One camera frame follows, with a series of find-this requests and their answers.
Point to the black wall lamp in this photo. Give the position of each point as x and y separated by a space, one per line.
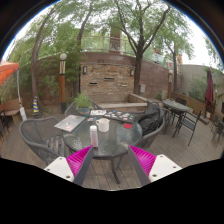
132 72
84 69

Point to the white mug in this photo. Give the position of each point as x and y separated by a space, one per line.
103 125

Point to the white sticker sheet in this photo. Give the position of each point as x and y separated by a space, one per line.
98 112

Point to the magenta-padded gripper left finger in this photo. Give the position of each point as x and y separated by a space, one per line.
61 167

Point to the black backpack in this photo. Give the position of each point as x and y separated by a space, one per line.
150 120

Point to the silver laptop with stickers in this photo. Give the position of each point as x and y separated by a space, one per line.
70 123

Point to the closed maroon patio umbrella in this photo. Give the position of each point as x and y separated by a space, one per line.
209 90

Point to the wooden globe lamp post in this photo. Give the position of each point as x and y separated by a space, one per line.
170 85
62 83

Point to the orange patio umbrella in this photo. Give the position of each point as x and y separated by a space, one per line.
6 68

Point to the potted green plant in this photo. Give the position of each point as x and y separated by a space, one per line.
83 100

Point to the striped traffic cone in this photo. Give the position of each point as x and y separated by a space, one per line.
35 106

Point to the grey mesh patio chair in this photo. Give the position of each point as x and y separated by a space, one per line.
153 136
70 110
35 136

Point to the grey wall box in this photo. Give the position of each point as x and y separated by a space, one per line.
142 88

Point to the black laptop with stickers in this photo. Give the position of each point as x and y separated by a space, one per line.
120 116

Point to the flat round red coaster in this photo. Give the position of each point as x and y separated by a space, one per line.
127 126

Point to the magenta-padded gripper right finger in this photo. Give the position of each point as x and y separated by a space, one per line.
164 166

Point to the round dark patio table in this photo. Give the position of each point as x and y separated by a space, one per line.
176 105

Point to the pink bottle with white cap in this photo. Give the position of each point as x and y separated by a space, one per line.
94 137

